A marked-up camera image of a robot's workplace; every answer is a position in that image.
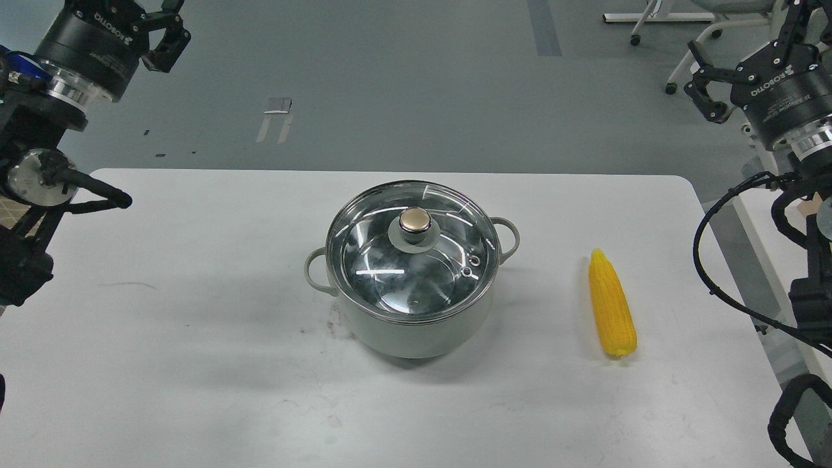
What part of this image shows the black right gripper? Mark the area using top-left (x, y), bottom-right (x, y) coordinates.
top-left (684, 1), bottom-right (831, 151)

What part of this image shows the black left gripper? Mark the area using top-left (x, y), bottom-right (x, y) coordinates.
top-left (34, 0), bottom-right (191, 103)

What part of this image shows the yellow corn cob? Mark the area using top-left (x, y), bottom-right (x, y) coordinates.
top-left (588, 248), bottom-right (638, 358)

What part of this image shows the glass pot lid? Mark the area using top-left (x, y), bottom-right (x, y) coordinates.
top-left (324, 180), bottom-right (519, 324)

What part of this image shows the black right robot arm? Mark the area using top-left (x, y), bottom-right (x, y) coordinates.
top-left (684, 1), bottom-right (831, 356)

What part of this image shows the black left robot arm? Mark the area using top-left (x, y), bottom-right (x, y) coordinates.
top-left (1, 1), bottom-right (191, 307)

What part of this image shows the pale green steel pot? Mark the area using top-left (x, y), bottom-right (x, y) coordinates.
top-left (303, 217), bottom-right (521, 359)

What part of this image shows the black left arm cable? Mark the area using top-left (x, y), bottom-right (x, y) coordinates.
top-left (39, 153), bottom-right (133, 215)

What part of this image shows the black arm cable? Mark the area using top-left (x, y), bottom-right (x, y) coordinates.
top-left (692, 172), bottom-right (832, 357)
top-left (39, 153), bottom-right (133, 215)

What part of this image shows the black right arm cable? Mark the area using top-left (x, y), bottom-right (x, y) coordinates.
top-left (692, 172), bottom-right (832, 357)

